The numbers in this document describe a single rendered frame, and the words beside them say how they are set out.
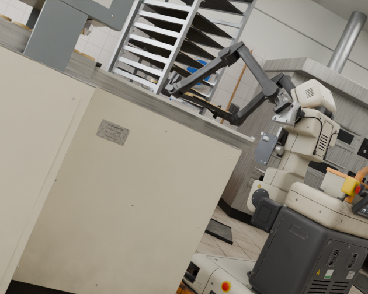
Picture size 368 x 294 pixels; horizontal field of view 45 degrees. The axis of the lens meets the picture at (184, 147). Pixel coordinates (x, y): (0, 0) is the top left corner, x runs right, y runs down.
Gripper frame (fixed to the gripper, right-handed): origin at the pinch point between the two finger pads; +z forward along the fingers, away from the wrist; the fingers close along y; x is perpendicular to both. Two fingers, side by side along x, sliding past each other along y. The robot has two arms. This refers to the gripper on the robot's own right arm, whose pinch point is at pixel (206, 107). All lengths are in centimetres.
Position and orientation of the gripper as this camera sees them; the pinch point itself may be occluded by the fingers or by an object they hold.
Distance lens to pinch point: 309.7
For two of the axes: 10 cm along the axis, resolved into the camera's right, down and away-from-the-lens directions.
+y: 4.1, -9.1, -0.8
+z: -9.1, -4.1, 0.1
